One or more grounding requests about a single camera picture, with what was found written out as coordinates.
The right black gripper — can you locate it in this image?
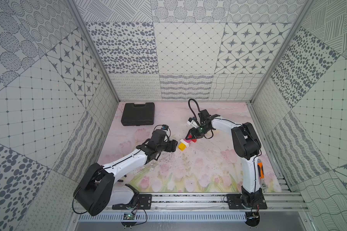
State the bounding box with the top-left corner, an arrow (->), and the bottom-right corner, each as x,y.
185,124 -> 212,140

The yellow lego brick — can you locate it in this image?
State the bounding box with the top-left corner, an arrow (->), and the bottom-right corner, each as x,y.
178,142 -> 187,151

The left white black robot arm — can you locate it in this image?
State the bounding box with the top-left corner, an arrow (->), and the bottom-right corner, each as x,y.
73,125 -> 178,216

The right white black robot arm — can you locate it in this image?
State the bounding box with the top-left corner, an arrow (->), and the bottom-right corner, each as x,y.
185,110 -> 263,208

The black plastic tool case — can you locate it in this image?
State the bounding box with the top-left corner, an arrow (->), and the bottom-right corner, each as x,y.
121,103 -> 155,126

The left green circuit board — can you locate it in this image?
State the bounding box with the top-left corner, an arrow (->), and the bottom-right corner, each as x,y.
121,213 -> 137,228

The right black round controller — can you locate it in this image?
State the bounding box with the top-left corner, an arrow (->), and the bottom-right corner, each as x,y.
245,212 -> 260,227

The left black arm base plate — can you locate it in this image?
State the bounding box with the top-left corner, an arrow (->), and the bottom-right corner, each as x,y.
112,194 -> 152,210

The orange handled utility knife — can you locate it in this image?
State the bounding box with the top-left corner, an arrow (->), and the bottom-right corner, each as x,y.
257,160 -> 267,188

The white slotted cable duct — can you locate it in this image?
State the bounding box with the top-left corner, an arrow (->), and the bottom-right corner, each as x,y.
79,211 -> 247,222

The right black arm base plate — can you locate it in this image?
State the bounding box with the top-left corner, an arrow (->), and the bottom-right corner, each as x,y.
226,193 -> 268,210

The aluminium extrusion rail frame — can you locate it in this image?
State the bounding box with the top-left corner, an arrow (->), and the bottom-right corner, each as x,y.
70,176 -> 308,213

